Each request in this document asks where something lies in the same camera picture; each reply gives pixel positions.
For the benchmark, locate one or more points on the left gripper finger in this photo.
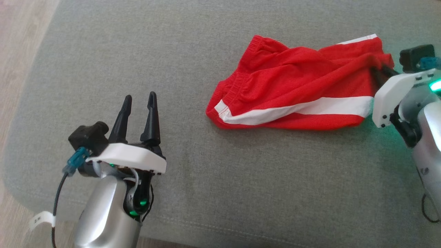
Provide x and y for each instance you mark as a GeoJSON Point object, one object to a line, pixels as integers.
{"type": "Point", "coordinates": [151, 120]}
{"type": "Point", "coordinates": [120, 120]}

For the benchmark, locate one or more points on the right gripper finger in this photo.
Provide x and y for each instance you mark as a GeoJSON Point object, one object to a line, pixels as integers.
{"type": "Point", "coordinates": [389, 70]}
{"type": "Point", "coordinates": [377, 77]}

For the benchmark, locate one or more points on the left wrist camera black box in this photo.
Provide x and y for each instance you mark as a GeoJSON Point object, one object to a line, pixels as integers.
{"type": "Point", "coordinates": [89, 136]}

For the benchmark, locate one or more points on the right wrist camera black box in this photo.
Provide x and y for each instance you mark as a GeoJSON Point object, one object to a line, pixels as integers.
{"type": "Point", "coordinates": [415, 57]}

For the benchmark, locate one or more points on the grey sofa seat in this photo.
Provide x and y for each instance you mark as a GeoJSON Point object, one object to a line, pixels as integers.
{"type": "Point", "coordinates": [224, 182]}

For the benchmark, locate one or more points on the red shorts with white stripe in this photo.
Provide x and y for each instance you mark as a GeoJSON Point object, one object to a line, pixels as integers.
{"type": "Point", "coordinates": [293, 89]}

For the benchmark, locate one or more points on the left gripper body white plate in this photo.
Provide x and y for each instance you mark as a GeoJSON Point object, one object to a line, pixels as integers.
{"type": "Point", "coordinates": [131, 156]}

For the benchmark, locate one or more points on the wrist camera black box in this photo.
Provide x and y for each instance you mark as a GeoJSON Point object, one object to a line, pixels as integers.
{"type": "Point", "coordinates": [415, 57]}
{"type": "Point", "coordinates": [89, 136]}

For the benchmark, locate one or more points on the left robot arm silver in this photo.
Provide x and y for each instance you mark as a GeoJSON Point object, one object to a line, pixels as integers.
{"type": "Point", "coordinates": [103, 213]}

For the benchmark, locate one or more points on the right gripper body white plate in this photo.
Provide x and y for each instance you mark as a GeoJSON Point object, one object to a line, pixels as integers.
{"type": "Point", "coordinates": [396, 93]}

